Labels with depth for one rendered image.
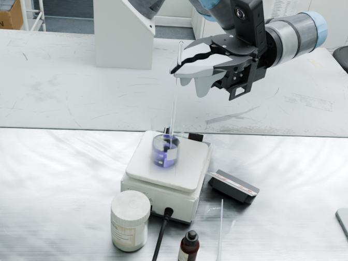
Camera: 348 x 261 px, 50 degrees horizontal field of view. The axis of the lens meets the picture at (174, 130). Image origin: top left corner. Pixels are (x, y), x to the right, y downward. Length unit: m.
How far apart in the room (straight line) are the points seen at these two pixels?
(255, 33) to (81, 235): 0.42
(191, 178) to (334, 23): 2.88
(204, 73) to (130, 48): 0.51
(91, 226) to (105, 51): 0.53
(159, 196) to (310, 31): 0.40
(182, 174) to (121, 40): 0.51
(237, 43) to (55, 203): 0.41
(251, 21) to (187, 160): 0.25
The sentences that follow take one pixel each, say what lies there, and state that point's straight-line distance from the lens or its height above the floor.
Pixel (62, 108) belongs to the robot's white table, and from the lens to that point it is 0.90.
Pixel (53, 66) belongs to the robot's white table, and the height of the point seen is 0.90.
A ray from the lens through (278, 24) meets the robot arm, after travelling 0.70.
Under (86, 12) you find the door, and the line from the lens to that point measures 3.65.
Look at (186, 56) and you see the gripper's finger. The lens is 0.56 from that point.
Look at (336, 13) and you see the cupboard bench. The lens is 3.37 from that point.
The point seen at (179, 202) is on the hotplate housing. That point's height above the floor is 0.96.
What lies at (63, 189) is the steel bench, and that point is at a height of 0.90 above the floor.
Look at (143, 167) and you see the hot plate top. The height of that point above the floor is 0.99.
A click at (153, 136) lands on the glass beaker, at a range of 0.59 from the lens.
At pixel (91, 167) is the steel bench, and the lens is 0.75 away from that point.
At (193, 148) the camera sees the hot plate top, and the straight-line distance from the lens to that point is 0.67.
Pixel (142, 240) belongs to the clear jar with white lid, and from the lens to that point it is 0.61.
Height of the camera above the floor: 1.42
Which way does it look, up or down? 38 degrees down
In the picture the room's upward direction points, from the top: 7 degrees clockwise
